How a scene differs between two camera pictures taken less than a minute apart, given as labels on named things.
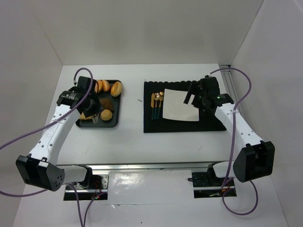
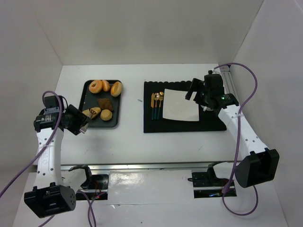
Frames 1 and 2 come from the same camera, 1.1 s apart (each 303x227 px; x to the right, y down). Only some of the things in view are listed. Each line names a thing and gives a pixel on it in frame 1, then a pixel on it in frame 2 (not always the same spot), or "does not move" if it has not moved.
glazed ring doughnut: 100,86 does not move
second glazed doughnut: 105,85 does not move
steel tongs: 95,117 → 84,127
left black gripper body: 92,109 → 75,118
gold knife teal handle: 152,105 does not move
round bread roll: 106,115 does not move
